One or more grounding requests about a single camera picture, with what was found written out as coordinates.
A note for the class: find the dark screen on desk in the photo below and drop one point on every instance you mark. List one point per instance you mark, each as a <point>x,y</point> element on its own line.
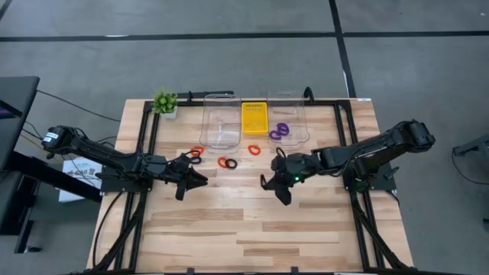
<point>7,110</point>

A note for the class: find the black aluminium table frame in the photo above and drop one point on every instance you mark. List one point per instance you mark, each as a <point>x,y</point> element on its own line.
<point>324,102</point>

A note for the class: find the clear plastic bin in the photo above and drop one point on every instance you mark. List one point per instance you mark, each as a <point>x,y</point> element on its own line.
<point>221,114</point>
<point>294,110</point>

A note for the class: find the small black clamp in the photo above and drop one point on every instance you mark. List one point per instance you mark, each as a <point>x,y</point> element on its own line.
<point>190,271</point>

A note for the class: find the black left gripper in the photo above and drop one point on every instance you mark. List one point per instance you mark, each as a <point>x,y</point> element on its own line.
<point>168,172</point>

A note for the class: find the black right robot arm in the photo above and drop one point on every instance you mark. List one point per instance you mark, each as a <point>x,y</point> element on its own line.
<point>382,147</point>

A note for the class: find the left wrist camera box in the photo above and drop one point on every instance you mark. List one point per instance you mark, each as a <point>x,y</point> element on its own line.
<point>179,162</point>

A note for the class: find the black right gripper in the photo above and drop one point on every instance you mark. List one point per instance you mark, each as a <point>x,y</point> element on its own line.
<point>294,168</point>

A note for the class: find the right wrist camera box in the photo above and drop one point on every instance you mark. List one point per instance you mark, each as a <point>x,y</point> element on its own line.
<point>284,164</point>

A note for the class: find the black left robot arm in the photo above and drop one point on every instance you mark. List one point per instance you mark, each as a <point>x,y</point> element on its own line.
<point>95,153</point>

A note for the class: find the white cardboard box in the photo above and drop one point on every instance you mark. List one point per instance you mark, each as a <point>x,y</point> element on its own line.
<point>80,172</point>

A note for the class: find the yellow plastic basket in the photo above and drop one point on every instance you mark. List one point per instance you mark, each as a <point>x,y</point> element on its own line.
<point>254,118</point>

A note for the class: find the black desk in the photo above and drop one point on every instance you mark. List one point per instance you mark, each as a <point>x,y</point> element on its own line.
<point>15,91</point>

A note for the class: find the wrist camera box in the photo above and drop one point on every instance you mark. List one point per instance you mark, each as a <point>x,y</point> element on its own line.
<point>284,164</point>
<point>179,162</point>

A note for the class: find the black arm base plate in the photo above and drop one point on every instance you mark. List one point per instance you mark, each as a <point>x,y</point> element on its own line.
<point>382,181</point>
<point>114,185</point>

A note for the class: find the green plant in white pot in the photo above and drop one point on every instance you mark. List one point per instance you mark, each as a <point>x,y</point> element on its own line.
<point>165,102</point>

